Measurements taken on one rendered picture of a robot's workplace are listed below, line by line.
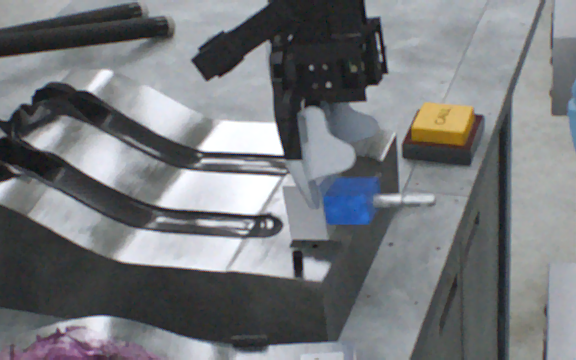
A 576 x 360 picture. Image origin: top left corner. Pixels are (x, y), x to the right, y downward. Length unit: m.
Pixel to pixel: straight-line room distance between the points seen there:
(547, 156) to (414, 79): 1.37
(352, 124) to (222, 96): 0.48
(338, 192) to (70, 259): 0.27
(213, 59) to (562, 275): 0.36
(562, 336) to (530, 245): 1.76
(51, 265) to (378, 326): 0.32
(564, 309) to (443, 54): 0.79
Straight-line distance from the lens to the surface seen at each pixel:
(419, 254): 1.21
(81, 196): 1.17
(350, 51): 0.97
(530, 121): 3.01
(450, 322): 1.63
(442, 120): 1.36
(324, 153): 1.01
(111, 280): 1.13
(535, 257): 2.54
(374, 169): 1.20
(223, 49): 1.03
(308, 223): 1.06
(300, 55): 0.98
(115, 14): 1.73
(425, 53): 1.59
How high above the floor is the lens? 1.52
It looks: 33 degrees down
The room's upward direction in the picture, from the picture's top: 6 degrees counter-clockwise
